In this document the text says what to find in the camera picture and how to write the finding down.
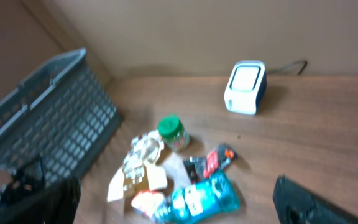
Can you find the snack packet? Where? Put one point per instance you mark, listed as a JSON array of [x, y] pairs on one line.
[[149, 165]]

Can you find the white barcode scanner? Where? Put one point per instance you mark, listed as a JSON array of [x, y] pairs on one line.
[[246, 87]]

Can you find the black red snack pouch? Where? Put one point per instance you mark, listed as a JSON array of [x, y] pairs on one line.
[[201, 168]]

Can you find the blue mouthwash bottle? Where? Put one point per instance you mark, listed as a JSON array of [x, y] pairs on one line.
[[199, 201]]

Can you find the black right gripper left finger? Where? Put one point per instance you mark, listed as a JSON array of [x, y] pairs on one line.
[[37, 204]]

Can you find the green lid jar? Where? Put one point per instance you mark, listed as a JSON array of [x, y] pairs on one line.
[[173, 133]]

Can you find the grey plastic mesh basket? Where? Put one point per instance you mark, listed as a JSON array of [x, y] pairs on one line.
[[61, 114]]

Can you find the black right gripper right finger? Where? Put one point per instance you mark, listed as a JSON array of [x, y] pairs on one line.
[[295, 204]]

